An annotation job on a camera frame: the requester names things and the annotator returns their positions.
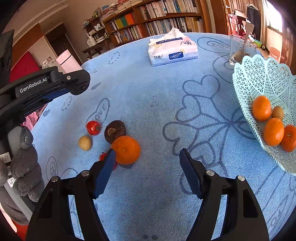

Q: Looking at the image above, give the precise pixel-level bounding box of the light blue patterned tablecloth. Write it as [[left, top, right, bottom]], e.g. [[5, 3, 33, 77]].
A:
[[33, 33, 295, 240]]

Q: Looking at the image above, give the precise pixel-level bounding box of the large orange front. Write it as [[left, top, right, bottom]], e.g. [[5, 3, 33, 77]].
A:
[[263, 118, 285, 146]]

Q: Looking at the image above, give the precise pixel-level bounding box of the dark wooden desk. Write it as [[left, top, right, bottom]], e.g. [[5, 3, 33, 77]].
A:
[[82, 39, 110, 59]]

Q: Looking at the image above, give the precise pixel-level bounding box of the red wall panel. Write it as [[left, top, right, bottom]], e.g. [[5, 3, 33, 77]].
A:
[[9, 51, 41, 83]]

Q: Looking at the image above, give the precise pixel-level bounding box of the orange with stem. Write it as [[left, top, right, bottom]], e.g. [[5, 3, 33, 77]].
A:
[[280, 125, 296, 152], [111, 136, 141, 165]]

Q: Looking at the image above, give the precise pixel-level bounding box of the dark brown fruit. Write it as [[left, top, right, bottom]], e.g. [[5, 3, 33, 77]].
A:
[[104, 120, 126, 144]]

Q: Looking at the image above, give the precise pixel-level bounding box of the tan longan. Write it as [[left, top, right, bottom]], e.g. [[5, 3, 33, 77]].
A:
[[271, 106, 284, 120], [78, 136, 92, 151]]

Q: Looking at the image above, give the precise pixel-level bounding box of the red tomato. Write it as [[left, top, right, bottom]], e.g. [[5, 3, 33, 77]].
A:
[[99, 152, 118, 170], [86, 120, 101, 136]]

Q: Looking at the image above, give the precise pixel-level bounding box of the metal spoon in glass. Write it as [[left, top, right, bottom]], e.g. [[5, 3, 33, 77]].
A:
[[233, 21, 255, 63]]

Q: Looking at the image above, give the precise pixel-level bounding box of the clear drinking glass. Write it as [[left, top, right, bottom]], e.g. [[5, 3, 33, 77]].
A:
[[229, 35, 257, 65]]

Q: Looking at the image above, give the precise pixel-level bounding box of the wooden bookshelf with books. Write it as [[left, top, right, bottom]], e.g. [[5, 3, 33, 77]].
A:
[[103, 0, 212, 47]]

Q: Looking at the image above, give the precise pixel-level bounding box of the small dark side shelf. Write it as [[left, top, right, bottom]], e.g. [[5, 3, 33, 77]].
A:
[[83, 16, 107, 47]]

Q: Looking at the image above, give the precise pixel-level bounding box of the small orange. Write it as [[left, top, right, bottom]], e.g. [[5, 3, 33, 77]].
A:
[[252, 95, 271, 121]]

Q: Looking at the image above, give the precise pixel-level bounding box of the wooden door with knob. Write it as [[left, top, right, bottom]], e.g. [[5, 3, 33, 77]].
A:
[[280, 21, 296, 75]]

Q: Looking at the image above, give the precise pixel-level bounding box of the pink thermos bottle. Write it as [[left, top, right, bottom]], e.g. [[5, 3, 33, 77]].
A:
[[56, 50, 82, 73]]

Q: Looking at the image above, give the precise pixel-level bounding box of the white tissue pack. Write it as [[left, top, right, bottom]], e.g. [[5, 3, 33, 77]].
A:
[[148, 28, 199, 67]]

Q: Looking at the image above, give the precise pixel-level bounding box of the teal lattice fruit basket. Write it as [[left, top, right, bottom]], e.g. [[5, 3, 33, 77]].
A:
[[232, 54, 295, 175]]

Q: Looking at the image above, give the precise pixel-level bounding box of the grey gloved left hand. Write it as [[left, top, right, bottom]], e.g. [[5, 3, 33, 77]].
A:
[[1, 126, 44, 226]]

